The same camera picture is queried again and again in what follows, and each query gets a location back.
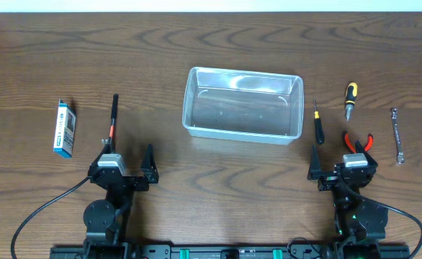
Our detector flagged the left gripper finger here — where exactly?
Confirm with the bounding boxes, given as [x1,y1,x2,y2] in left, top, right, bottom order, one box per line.
[96,144,112,162]
[140,144,159,183]

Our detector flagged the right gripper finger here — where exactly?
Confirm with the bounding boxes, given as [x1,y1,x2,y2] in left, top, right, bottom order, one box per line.
[307,145,322,180]
[355,140,377,165]

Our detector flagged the red handled pliers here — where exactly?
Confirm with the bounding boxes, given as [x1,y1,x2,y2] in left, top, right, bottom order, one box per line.
[343,131,374,153]

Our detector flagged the small black orange hammer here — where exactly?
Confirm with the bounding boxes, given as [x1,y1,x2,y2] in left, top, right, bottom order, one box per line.
[103,94,119,154]

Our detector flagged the thin black yellow screwdriver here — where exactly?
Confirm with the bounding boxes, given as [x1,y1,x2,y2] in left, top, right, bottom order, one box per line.
[313,98,325,145]

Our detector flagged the silver wrench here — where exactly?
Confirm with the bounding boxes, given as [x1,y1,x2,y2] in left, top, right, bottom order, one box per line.
[391,108,405,164]

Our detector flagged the blue white screwdriver box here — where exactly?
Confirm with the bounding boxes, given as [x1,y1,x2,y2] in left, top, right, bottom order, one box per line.
[53,99,76,158]

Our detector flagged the stubby yellow black screwdriver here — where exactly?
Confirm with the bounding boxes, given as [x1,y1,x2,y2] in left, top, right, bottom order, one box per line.
[345,82,358,122]

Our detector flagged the clear plastic container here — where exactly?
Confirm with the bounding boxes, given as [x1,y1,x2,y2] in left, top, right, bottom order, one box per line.
[181,67,304,145]

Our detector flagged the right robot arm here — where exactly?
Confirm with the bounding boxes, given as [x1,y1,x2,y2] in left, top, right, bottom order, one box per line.
[307,142,389,258]

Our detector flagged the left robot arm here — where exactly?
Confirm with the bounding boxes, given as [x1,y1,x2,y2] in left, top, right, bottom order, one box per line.
[82,144,159,258]

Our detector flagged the left black cable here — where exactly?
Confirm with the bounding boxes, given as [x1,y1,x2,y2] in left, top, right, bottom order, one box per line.
[10,176,91,259]

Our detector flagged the black cable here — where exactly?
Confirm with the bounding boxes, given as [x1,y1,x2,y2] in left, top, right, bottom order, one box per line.
[10,176,91,259]
[340,181,422,259]

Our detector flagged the right black cable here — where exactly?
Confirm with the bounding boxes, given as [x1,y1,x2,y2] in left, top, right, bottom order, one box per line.
[340,181,422,259]

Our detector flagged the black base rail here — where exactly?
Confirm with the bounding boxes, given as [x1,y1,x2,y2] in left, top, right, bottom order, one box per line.
[50,243,410,259]

